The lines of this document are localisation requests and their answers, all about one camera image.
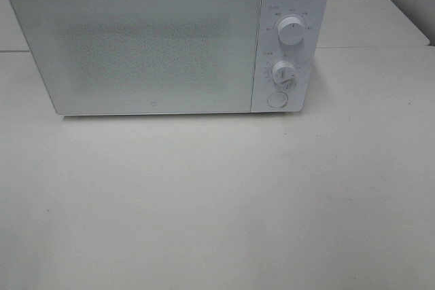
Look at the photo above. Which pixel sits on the round white door button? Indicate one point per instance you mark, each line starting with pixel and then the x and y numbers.
pixel 277 100

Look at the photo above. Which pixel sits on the white timer knob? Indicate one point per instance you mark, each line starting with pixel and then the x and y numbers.
pixel 283 72

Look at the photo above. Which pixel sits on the white microwave door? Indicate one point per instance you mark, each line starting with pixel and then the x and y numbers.
pixel 113 57

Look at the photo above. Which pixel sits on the upper white round knob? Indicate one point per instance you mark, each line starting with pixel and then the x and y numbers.
pixel 290 29

